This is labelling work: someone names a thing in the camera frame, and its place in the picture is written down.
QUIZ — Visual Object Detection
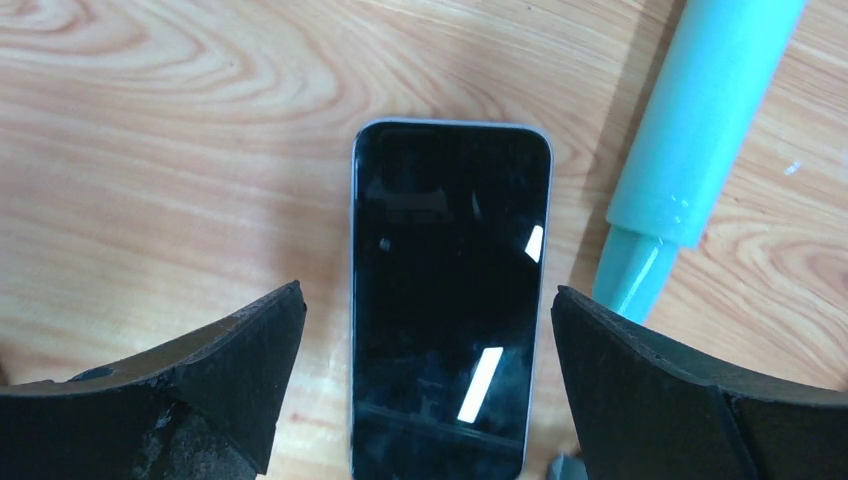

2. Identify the phone with white edge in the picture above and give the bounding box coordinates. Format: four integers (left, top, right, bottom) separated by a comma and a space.
350, 118, 554, 479

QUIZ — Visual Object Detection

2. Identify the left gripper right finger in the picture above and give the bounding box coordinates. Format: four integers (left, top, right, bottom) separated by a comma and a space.
551, 286, 847, 479

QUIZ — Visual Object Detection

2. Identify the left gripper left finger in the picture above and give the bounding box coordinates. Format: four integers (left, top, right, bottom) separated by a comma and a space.
1, 282, 307, 479

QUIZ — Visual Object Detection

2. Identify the teal toy microphone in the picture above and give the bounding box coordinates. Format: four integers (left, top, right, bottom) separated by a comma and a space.
592, 1, 805, 323

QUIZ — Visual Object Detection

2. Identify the round black phone stand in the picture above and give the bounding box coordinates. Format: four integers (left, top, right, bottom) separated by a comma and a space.
545, 454, 588, 480

